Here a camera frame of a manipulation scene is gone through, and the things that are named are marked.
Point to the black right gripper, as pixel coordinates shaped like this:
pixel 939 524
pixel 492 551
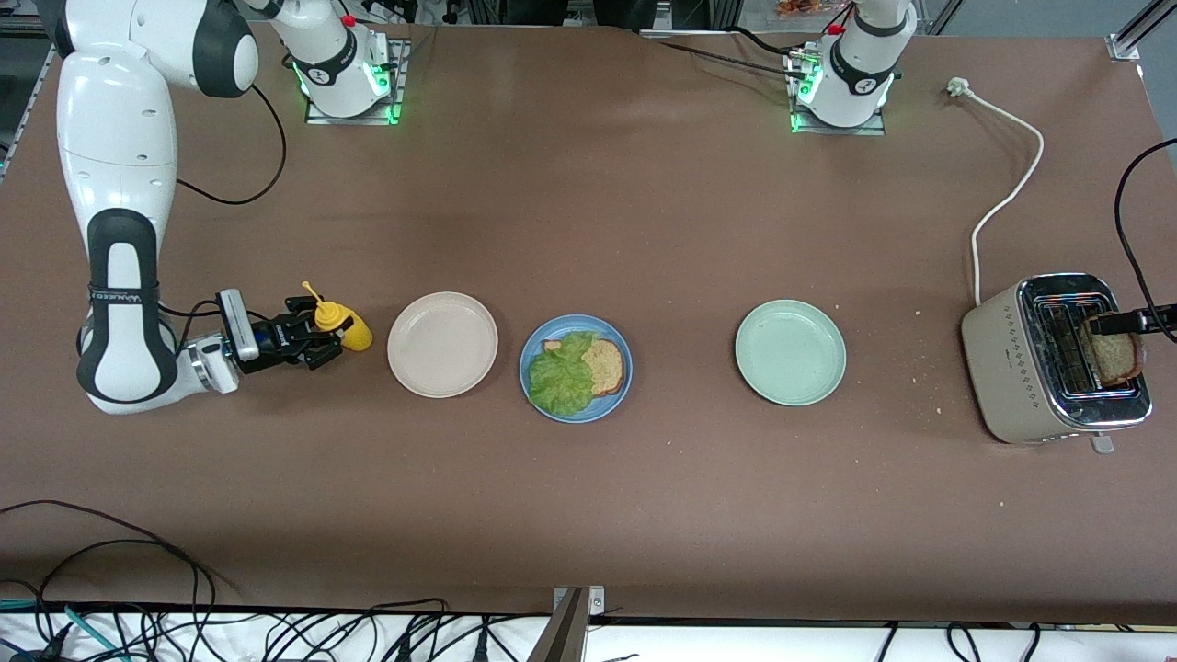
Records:
pixel 279 341

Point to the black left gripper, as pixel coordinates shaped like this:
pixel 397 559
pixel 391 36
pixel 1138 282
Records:
pixel 1160 319

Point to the brown bread slice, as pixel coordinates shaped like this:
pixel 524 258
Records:
pixel 609 368
pixel 1114 359

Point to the yellow mustard squeeze bottle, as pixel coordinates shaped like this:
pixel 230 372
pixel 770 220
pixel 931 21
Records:
pixel 354 336

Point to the green lettuce leaf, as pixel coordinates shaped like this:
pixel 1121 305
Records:
pixel 561 382

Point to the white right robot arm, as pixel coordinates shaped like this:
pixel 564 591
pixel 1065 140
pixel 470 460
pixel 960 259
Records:
pixel 119 110

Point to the beige plate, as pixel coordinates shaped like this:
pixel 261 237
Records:
pixel 441 345

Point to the blue plate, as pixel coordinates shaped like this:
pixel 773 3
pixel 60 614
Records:
pixel 614 403

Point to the mint green plate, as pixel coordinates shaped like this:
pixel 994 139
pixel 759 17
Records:
pixel 791 354

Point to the beige chrome two-slot toaster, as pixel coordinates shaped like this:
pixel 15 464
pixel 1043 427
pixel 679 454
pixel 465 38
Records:
pixel 1007 368

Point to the orange packet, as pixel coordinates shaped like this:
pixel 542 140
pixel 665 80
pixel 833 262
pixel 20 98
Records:
pixel 809 7

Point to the white lower board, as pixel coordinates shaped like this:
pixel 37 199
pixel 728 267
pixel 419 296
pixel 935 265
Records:
pixel 736 644

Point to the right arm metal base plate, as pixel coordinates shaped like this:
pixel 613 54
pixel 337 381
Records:
pixel 401 83

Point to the aluminium frame rail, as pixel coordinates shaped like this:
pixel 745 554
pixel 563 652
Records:
pixel 1126 44

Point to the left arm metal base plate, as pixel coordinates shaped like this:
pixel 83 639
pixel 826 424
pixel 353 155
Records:
pixel 878 122

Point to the metal table edge bracket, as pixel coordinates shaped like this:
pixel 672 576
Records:
pixel 565 634

